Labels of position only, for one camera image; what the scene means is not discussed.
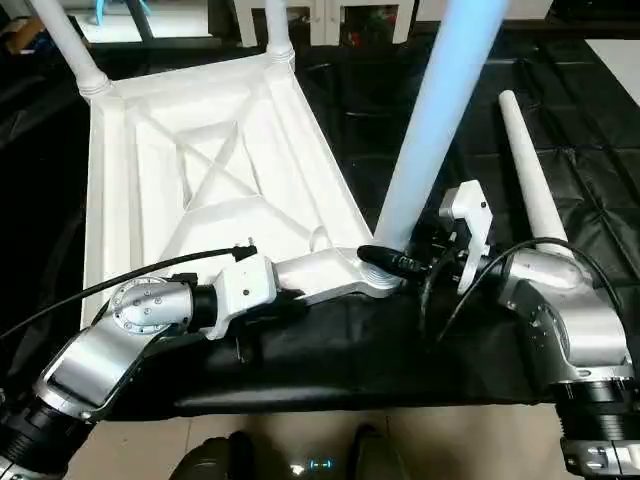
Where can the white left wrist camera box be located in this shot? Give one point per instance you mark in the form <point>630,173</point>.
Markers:
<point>245,290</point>

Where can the white glass door cabinet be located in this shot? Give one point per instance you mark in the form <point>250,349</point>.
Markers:
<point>325,20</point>

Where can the white plastic table leg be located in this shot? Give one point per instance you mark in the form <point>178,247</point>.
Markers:
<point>75,50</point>
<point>530,170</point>
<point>277,30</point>
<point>440,115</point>

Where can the white plastic table top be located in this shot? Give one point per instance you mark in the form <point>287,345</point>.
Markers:
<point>210,190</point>

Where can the light brown wooden shelf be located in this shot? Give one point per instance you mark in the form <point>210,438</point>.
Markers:
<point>20,35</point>

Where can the black mat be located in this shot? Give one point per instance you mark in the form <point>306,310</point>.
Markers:
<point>450,325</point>

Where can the grey metal pole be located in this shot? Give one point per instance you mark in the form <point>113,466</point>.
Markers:
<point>142,17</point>

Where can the white flat board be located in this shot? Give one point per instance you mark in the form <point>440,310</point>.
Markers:
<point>617,70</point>

